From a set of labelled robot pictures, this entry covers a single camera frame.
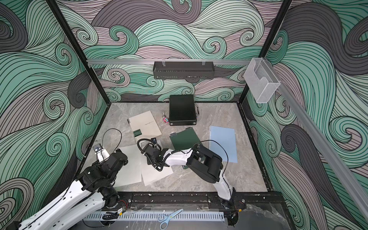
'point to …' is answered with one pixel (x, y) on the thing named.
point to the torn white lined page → (131, 173)
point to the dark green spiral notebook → (185, 138)
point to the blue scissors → (165, 218)
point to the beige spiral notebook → (144, 126)
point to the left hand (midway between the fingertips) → (113, 153)
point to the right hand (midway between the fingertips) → (149, 159)
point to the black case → (182, 110)
